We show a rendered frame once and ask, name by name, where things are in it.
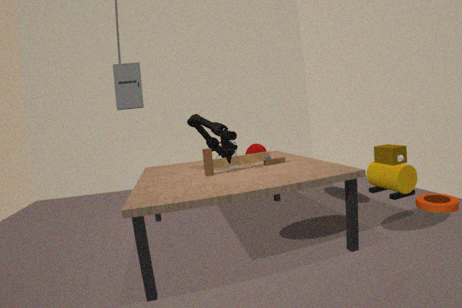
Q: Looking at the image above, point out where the long wooden rail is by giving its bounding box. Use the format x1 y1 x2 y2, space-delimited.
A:
213 151 270 169

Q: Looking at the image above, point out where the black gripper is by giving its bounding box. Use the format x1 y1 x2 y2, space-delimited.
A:
218 140 235 164

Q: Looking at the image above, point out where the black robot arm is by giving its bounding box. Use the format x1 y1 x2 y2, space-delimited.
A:
187 114 237 156

